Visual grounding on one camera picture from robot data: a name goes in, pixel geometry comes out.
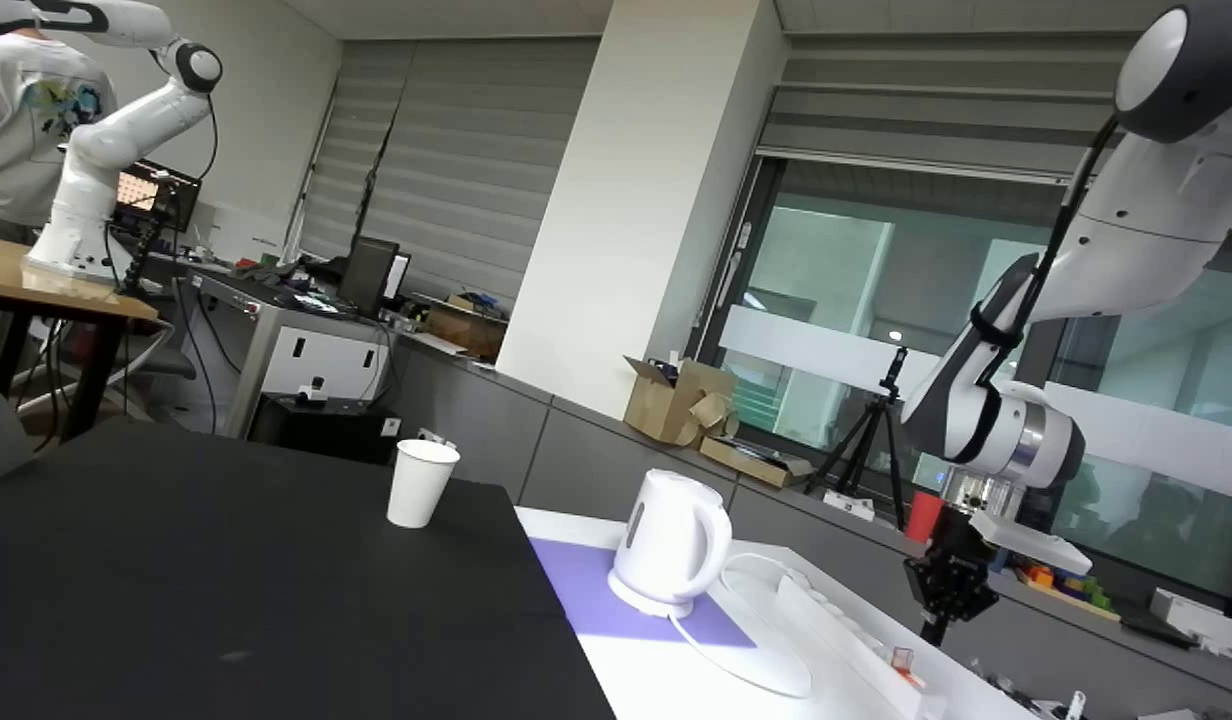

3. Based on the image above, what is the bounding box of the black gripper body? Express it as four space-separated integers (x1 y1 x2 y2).
904 514 995 619

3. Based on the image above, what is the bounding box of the white extension power strip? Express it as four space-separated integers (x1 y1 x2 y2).
770 559 1035 720

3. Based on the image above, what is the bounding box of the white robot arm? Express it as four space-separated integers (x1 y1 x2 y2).
899 0 1232 490

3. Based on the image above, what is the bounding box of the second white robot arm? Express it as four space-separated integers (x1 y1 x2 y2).
26 0 223 281

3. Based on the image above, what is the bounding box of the white electric kettle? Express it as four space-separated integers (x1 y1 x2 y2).
609 469 733 619

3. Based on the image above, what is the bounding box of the red cup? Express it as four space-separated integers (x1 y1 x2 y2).
904 492 941 543

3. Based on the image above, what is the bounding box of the cardboard box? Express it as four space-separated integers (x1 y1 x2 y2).
623 362 733 449

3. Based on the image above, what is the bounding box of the purple mat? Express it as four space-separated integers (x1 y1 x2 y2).
531 539 749 647

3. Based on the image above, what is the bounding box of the white paper cup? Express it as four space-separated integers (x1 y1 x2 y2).
385 442 458 528

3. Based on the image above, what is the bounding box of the computer monitor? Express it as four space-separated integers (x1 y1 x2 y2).
338 236 407 317

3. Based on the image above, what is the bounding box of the grey white cabinet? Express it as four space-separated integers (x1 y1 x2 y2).
190 271 391 442

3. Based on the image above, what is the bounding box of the black perforated breadboard table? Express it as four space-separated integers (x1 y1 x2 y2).
0 423 616 720

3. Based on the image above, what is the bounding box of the wooden desk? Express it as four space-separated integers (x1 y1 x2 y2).
0 242 159 442

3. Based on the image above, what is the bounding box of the person in white hoodie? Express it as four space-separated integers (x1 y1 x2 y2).
0 0 116 242

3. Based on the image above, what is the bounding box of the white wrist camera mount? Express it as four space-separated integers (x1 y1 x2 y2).
966 509 1091 578

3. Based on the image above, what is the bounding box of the black camera tripod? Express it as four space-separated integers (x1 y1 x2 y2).
803 350 908 495

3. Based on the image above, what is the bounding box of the white kettle power cable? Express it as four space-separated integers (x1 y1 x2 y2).
668 552 839 706

